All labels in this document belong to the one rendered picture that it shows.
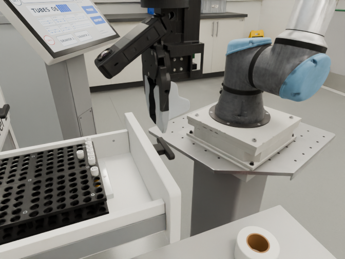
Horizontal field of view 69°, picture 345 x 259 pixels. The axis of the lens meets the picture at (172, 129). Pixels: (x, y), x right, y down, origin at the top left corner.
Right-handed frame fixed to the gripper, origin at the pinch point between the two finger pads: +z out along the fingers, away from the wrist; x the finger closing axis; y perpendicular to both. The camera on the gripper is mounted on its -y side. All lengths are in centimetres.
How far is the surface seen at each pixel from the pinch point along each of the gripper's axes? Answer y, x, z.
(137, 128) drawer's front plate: -1.9, 5.8, 3.7
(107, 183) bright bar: -9.9, 1.0, 11.7
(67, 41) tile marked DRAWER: -10, 75, -3
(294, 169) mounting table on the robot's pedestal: 37.5, -2.5, 20.5
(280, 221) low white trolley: 21.4, -14.2, 20.5
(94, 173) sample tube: -12.1, -2.6, 5.9
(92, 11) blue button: 5, 104, -13
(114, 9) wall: 66, 353, 0
